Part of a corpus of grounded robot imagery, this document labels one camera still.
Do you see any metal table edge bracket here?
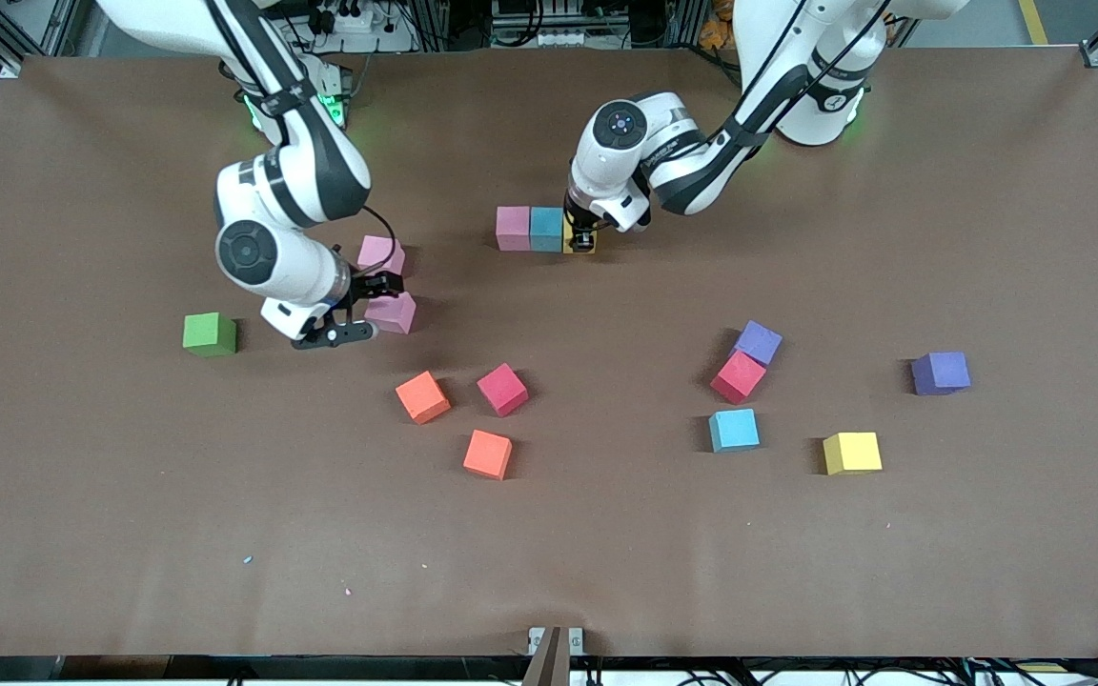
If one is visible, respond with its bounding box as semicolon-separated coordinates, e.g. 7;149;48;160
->
527;626;585;656

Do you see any pink foam cube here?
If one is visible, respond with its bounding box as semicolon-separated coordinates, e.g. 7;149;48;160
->
365;292;417;335
496;206;532;252
357;234;407;279

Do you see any green foam cube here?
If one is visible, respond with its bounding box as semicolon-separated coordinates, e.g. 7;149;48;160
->
182;312;238;359

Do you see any cyan foam cube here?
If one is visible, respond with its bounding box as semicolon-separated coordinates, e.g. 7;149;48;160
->
529;206;565;253
708;408;761;454

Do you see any orange foam cube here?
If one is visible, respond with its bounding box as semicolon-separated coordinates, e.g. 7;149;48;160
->
462;429;515;481
395;371;453;426

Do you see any black cable bundle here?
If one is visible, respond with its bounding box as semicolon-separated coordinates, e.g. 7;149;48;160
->
682;656;1098;686

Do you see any yellow foam cube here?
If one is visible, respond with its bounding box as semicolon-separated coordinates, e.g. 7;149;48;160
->
822;432;884;476
562;212;598;256

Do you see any purple foam cube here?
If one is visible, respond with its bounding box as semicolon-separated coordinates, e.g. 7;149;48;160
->
732;320;784;369
910;352;972;396

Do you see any white power strip with plugs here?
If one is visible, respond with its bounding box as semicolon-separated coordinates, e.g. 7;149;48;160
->
315;0;378;34

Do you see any red foam cube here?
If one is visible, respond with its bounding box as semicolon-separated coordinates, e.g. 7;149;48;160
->
476;362;531;418
709;351;767;406

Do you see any orange fruit pile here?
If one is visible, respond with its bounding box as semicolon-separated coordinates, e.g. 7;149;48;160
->
699;0;737;53

